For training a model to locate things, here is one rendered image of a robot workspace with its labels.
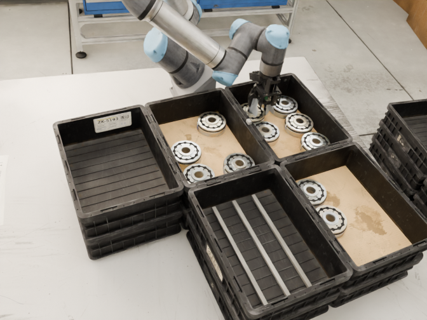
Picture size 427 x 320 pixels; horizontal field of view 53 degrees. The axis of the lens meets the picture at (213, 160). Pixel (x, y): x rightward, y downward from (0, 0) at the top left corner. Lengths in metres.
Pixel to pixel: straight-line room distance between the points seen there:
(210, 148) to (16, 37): 2.53
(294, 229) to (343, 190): 0.24
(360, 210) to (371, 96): 2.04
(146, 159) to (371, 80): 2.43
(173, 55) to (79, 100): 0.47
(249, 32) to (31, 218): 0.92
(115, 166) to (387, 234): 0.87
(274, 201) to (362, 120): 1.86
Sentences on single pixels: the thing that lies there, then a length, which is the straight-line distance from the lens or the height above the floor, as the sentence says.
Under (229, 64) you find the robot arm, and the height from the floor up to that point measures 1.10.
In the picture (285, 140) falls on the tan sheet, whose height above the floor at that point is 0.83.
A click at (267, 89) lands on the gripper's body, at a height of 1.01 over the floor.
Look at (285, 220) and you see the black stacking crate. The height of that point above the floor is 0.83.
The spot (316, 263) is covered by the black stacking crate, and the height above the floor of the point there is 0.83.
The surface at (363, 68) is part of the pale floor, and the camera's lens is 3.66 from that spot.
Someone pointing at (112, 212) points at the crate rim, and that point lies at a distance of 1.19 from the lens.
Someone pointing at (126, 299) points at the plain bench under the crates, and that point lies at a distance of 1.30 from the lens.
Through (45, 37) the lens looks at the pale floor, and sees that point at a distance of 3.69.
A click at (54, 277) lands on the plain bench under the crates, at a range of 1.37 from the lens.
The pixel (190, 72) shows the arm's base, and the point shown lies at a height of 0.89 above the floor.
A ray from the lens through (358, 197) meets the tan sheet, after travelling 1.45.
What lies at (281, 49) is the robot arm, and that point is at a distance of 1.39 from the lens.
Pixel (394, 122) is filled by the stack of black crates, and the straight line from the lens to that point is 2.28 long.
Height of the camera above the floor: 1.87
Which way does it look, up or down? 47 degrees down
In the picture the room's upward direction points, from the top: 7 degrees clockwise
